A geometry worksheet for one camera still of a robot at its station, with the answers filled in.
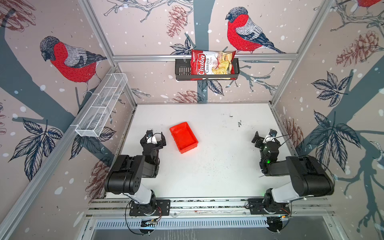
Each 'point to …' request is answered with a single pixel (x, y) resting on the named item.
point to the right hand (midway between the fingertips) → (263, 135)
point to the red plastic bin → (184, 137)
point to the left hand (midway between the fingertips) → (153, 133)
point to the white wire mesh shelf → (91, 121)
